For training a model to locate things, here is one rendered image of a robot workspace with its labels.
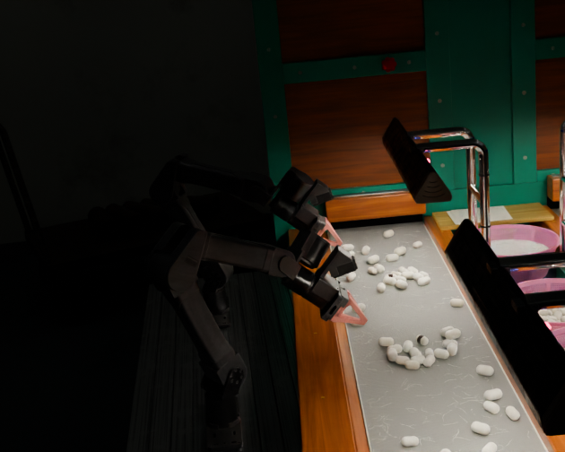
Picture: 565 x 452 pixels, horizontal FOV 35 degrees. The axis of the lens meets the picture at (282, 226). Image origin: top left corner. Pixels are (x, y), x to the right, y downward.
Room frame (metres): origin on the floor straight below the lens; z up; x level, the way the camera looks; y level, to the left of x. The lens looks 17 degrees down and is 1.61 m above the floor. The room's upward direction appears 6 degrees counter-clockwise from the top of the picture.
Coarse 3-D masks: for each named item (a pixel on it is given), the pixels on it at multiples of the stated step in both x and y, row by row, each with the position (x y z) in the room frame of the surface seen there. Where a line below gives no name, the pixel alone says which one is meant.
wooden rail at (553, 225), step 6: (558, 216) 2.53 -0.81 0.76; (534, 222) 2.60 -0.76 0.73; (540, 222) 2.54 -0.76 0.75; (546, 222) 2.48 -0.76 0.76; (552, 222) 2.48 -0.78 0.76; (558, 222) 2.47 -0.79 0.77; (546, 228) 2.47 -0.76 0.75; (552, 228) 2.43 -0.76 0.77; (558, 228) 2.43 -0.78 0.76; (558, 234) 2.37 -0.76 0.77; (558, 246) 2.36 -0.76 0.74
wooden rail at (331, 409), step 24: (312, 312) 2.00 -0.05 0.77; (312, 336) 1.86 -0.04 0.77; (336, 336) 1.85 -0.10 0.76; (312, 360) 1.74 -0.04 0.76; (336, 360) 1.73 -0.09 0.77; (312, 384) 1.63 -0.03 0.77; (336, 384) 1.62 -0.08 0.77; (312, 408) 1.54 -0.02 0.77; (336, 408) 1.53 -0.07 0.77; (360, 408) 1.56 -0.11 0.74; (312, 432) 1.45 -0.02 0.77; (336, 432) 1.44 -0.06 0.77; (360, 432) 1.45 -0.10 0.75
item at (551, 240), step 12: (480, 228) 2.48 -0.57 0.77; (492, 228) 2.49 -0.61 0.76; (504, 228) 2.48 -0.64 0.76; (516, 228) 2.48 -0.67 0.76; (528, 228) 2.46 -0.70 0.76; (540, 228) 2.43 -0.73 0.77; (492, 240) 2.47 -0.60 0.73; (504, 240) 2.48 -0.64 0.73; (516, 240) 2.46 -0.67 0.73; (540, 240) 2.42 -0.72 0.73; (552, 240) 2.37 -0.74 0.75; (540, 252) 2.24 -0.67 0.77; (516, 276) 2.30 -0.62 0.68; (528, 276) 2.26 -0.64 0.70; (540, 276) 2.27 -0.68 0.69
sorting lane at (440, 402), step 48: (384, 240) 2.54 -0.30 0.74; (432, 240) 2.49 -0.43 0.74; (432, 288) 2.13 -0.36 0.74; (384, 336) 1.88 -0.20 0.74; (432, 336) 1.85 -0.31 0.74; (480, 336) 1.83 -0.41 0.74; (384, 384) 1.65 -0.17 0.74; (432, 384) 1.63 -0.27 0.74; (480, 384) 1.61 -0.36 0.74; (384, 432) 1.46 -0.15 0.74; (432, 432) 1.45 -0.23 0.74; (528, 432) 1.42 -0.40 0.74
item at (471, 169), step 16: (448, 128) 2.26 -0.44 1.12; (464, 128) 2.25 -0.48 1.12; (416, 144) 2.11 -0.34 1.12; (432, 144) 2.10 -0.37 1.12; (448, 144) 2.10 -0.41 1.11; (464, 144) 2.10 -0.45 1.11; (480, 144) 2.10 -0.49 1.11; (480, 160) 2.11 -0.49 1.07; (480, 176) 2.10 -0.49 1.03; (480, 192) 2.11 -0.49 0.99; (480, 208) 2.11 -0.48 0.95; (480, 224) 2.12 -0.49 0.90
